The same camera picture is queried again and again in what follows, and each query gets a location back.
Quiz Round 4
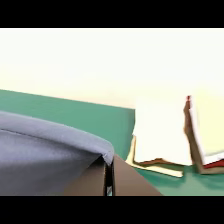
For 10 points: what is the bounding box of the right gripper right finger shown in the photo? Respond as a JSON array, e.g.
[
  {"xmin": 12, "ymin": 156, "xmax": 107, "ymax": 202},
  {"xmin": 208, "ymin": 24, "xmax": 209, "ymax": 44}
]
[{"xmin": 110, "ymin": 154, "xmax": 164, "ymax": 197}]

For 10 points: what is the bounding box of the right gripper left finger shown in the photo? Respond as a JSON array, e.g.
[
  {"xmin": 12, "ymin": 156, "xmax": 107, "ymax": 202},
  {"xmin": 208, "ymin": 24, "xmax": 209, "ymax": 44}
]
[{"xmin": 62, "ymin": 155, "xmax": 110, "ymax": 197}]

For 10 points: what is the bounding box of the cream garment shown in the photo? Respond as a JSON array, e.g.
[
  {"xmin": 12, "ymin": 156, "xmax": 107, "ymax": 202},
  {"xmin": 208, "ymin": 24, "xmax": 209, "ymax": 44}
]
[{"xmin": 124, "ymin": 135, "xmax": 185, "ymax": 179}]

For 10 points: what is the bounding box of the red garment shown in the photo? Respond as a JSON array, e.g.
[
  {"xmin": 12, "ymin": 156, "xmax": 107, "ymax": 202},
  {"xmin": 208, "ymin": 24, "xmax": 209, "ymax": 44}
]
[{"xmin": 185, "ymin": 95, "xmax": 224, "ymax": 170}]

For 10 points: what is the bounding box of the grey garment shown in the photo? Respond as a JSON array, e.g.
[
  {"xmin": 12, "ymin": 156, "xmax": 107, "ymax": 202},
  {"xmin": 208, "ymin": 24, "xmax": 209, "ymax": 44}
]
[{"xmin": 0, "ymin": 110, "xmax": 116, "ymax": 197}]

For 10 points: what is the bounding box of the brown garment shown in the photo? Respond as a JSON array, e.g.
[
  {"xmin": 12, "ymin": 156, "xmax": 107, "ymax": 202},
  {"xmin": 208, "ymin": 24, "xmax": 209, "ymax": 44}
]
[{"xmin": 182, "ymin": 98, "xmax": 224, "ymax": 175}]

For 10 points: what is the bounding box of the pale yellow garment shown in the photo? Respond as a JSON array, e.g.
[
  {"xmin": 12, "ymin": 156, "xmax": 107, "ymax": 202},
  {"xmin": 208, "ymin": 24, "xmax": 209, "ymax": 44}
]
[{"xmin": 190, "ymin": 90, "xmax": 224, "ymax": 158}]

